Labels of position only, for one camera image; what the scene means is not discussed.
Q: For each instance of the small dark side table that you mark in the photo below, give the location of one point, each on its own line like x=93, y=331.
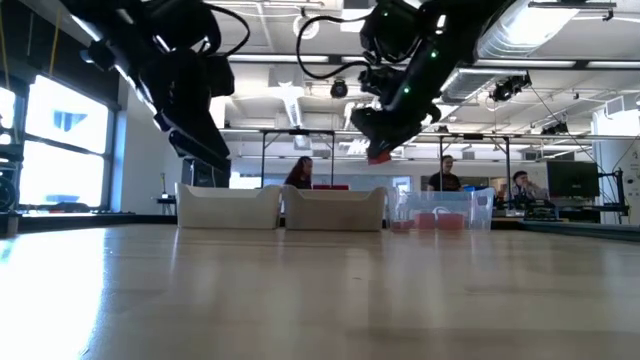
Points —
x=166, y=200

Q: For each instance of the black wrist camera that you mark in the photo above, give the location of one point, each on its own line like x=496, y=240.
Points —
x=221, y=75
x=395, y=35

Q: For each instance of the clear plastic bin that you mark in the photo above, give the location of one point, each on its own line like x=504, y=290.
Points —
x=480, y=210

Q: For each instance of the dark flat screen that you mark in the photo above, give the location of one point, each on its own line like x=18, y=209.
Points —
x=205, y=177

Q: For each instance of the black aluminium extrusion frame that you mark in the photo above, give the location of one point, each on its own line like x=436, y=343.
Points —
x=75, y=220

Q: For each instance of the black metal workstation frame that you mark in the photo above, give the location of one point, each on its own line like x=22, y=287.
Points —
x=297, y=131
x=475, y=136

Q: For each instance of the red box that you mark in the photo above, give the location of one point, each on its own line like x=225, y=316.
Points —
x=330, y=187

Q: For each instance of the white LED light strip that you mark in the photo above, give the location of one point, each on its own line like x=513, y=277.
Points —
x=525, y=64
x=275, y=58
x=615, y=65

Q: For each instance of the silver ventilation duct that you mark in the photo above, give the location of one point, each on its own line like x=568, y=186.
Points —
x=470, y=85

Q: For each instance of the white plastic bin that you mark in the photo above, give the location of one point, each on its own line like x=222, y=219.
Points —
x=230, y=210

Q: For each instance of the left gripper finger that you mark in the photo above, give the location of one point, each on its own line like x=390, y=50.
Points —
x=200, y=152
x=195, y=131

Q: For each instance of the person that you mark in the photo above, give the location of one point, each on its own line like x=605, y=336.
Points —
x=445, y=180
x=300, y=175
x=527, y=190

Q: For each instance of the round black camera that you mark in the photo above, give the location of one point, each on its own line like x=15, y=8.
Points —
x=339, y=90

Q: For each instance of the bright window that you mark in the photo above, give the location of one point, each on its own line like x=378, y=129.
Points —
x=6, y=110
x=65, y=150

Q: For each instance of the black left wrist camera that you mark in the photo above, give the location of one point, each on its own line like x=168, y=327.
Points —
x=221, y=75

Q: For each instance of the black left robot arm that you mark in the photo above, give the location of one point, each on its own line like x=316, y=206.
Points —
x=150, y=25

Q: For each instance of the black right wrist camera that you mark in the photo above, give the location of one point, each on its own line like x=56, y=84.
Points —
x=395, y=35

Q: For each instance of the red rectangular wooden block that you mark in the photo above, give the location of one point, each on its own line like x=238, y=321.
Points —
x=380, y=159

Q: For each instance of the black metal stand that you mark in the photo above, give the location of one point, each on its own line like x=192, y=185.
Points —
x=620, y=195

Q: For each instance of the grey plastic bin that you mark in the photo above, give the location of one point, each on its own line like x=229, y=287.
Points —
x=335, y=210

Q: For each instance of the black computer monitor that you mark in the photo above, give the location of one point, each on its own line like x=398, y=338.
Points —
x=572, y=178

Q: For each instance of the black mounted camera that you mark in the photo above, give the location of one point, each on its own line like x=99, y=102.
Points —
x=507, y=89
x=555, y=129

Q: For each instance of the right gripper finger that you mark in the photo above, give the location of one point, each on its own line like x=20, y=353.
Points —
x=410, y=127
x=377, y=127

